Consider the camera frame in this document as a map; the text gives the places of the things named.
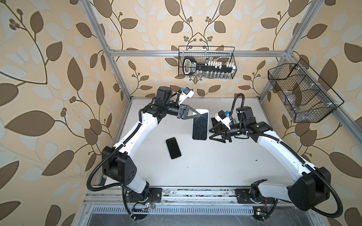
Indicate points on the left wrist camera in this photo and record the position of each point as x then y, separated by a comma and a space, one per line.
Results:
184, 93

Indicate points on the wall wire basket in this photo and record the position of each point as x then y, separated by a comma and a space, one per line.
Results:
307, 97
202, 53

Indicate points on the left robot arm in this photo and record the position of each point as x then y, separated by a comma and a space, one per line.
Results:
117, 161

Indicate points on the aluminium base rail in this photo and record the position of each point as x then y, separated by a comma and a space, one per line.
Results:
183, 195

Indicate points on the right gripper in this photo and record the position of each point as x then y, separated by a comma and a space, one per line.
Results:
222, 130

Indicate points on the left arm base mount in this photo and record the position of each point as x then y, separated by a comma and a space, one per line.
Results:
136, 204

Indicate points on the black phone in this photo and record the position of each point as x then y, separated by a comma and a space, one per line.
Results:
200, 125
173, 148

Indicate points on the back wall wire basket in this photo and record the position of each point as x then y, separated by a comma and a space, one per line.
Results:
202, 53

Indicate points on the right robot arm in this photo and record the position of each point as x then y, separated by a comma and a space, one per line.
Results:
311, 187

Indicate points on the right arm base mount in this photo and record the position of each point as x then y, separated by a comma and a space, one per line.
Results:
253, 196

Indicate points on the right wall wire basket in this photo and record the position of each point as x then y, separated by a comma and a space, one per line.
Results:
307, 97

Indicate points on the black tool in basket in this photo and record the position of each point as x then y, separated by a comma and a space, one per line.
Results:
190, 66

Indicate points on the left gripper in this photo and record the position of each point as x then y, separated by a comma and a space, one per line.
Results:
182, 110

